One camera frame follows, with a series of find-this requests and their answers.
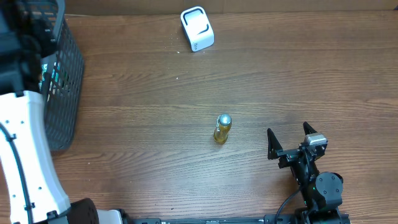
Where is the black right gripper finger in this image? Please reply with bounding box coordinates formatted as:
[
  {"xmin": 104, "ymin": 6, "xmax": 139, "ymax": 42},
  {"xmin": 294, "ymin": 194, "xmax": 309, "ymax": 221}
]
[
  {"xmin": 303, "ymin": 121, "xmax": 317, "ymax": 135},
  {"xmin": 267, "ymin": 128, "xmax": 283, "ymax": 160}
]

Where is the yellow liquid bottle silver cap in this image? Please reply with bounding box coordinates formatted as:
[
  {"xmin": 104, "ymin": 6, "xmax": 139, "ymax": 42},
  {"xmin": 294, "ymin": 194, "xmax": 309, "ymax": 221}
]
[{"xmin": 213, "ymin": 114, "xmax": 232, "ymax": 144}]

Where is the teal tissue pack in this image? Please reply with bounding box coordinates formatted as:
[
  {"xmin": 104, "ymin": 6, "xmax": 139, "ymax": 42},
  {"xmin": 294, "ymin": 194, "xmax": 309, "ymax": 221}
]
[{"xmin": 39, "ymin": 62, "xmax": 60, "ymax": 91}]

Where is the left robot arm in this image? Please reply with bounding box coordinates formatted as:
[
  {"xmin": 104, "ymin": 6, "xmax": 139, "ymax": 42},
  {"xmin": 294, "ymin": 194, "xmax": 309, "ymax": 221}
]
[{"xmin": 1, "ymin": 1, "xmax": 127, "ymax": 224}]

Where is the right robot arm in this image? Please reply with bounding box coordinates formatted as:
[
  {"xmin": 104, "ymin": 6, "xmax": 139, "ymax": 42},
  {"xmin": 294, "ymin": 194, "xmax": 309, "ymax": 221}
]
[{"xmin": 265, "ymin": 122, "xmax": 351, "ymax": 224}]

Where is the white barcode scanner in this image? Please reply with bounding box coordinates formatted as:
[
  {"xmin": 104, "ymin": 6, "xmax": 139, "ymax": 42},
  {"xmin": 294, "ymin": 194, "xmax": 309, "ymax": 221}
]
[{"xmin": 180, "ymin": 6, "xmax": 215, "ymax": 52}]

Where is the dark grey plastic basket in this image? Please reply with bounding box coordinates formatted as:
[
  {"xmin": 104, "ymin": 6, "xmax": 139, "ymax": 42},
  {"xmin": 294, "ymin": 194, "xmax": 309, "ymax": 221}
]
[{"xmin": 19, "ymin": 0, "xmax": 85, "ymax": 154}]

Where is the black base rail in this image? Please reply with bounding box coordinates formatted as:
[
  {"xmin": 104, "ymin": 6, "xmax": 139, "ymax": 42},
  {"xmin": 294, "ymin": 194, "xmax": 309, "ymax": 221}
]
[{"xmin": 124, "ymin": 213, "xmax": 351, "ymax": 224}]

